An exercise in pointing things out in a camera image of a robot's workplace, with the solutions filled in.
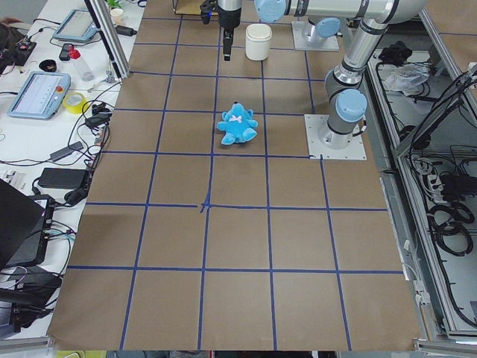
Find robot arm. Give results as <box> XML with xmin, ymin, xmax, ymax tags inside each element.
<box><xmin>200</xmin><ymin>1</ymin><xmax>340</xmax><ymax>61</ymax></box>
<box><xmin>254</xmin><ymin>0</ymin><xmax>426</xmax><ymax>149</ymax></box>

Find teach pendant tablet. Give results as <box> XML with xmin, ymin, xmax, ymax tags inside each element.
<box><xmin>7</xmin><ymin>72</ymin><xmax>71</xmax><ymax>120</ymax></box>
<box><xmin>52</xmin><ymin>9</ymin><xmax>98</xmax><ymax>43</ymax></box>

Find aluminium frame post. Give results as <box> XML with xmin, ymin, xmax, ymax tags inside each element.
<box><xmin>84</xmin><ymin>0</ymin><xmax>130</xmax><ymax>79</ymax></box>

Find yellow tape roll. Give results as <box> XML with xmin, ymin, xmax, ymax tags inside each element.
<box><xmin>62</xmin><ymin>92</ymin><xmax>89</xmax><ymax>114</ymax></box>

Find black cable clamp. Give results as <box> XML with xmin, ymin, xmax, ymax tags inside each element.
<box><xmin>92</xmin><ymin>103</ymin><xmax>112</xmax><ymax>116</ymax></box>

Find clear plastic bottle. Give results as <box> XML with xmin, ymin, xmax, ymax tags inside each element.
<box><xmin>69</xmin><ymin>45</ymin><xmax>95</xmax><ymax>81</ymax></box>

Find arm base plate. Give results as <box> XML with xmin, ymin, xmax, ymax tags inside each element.
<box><xmin>304</xmin><ymin>114</ymin><xmax>367</xmax><ymax>160</ymax></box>
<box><xmin>291</xmin><ymin>21</ymin><xmax>339</xmax><ymax>51</ymax></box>

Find black laptop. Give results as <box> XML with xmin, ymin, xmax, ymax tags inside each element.
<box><xmin>1</xmin><ymin>181</ymin><xmax>54</xmax><ymax>269</ymax></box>

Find coiled black cables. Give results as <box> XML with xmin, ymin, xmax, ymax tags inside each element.
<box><xmin>426</xmin><ymin>203</ymin><xmax>476</xmax><ymax>258</ymax></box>

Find blue teddy bear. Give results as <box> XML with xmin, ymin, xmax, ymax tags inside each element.
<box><xmin>217</xmin><ymin>102</ymin><xmax>258</xmax><ymax>145</ymax></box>

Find white crumpled cloth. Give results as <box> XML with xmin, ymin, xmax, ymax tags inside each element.
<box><xmin>383</xmin><ymin>64</ymin><xmax>430</xmax><ymax>95</ymax></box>

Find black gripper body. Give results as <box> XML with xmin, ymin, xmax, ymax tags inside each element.
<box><xmin>218</xmin><ymin>0</ymin><xmax>242</xmax><ymax>30</ymax></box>

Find white trash can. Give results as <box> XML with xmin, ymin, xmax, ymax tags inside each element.
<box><xmin>245</xmin><ymin>23</ymin><xmax>273</xmax><ymax>61</ymax></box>

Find teach pendant tablet near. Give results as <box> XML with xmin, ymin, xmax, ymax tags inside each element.
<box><xmin>7</xmin><ymin>72</ymin><xmax>71</xmax><ymax>120</ymax></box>

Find black power brick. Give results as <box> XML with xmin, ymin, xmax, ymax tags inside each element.
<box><xmin>38</xmin><ymin>168</ymin><xmax>88</xmax><ymax>189</ymax></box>

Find teach pendant tablet far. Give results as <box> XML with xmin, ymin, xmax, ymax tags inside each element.
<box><xmin>52</xmin><ymin>9</ymin><xmax>98</xmax><ymax>43</ymax></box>

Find black power adapter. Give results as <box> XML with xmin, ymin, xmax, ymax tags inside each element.
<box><xmin>50</xmin><ymin>141</ymin><xmax>83</xmax><ymax>162</ymax></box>

